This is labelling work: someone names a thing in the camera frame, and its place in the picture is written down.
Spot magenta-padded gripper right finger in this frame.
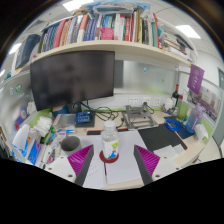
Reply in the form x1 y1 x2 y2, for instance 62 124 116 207
133 144 183 187

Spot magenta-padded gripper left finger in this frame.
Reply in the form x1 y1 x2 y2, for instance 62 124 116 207
44 143 96 188

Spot clear plastic drink bottle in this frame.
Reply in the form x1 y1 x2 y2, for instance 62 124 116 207
100 119 120 160

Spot small white paper notes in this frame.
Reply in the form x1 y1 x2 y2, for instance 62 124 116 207
153 143 186 160

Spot white tray with stationery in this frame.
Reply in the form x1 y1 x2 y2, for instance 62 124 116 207
33 143 58 169

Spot grey cup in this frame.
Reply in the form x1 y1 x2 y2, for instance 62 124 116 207
60 135 82 158

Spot green packet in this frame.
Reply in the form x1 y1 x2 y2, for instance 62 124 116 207
42 125 58 145

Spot handwritten white paper sheet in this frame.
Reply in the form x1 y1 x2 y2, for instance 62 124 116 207
56 134 108 190

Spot dark blue pad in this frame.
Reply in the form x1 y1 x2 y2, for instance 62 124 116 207
175 124 195 140

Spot white napkin stack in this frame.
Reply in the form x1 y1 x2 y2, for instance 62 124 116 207
33 115 54 138

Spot clear plastic box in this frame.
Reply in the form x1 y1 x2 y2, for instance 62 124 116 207
53 113 78 131

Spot blue tissue box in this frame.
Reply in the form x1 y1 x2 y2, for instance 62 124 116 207
12 123 41 164

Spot grey metal laptop stand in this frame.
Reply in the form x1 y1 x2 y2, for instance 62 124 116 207
121 103 160 131

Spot white plastic container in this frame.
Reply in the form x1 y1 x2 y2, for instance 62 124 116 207
194 123 210 142

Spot small blue patterned box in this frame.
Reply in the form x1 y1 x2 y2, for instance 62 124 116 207
75 110 93 125

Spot blue round container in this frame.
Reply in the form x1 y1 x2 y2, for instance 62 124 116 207
51 105 70 117

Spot white jar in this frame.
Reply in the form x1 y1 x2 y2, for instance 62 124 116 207
163 97 174 112

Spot dark wine bottle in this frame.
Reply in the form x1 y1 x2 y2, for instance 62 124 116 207
171 83 181 108

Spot colourful printed poster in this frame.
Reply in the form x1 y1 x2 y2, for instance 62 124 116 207
188 85 219 123

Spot black computer monitor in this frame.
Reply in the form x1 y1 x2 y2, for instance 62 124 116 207
29 50 116 114

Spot purple hanging banner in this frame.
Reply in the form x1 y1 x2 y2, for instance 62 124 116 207
186 63 205 95

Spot coiled blue cable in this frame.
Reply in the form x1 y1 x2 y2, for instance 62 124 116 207
165 118 184 133

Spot white wall power outlet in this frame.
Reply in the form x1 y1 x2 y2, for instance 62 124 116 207
142 96 153 107
152 96 163 107
128 96 142 108

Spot black cable bundle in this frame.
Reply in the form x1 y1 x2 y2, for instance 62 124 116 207
81 101 126 129

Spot wall shelf with books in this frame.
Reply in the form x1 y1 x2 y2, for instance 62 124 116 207
13 1 199 69

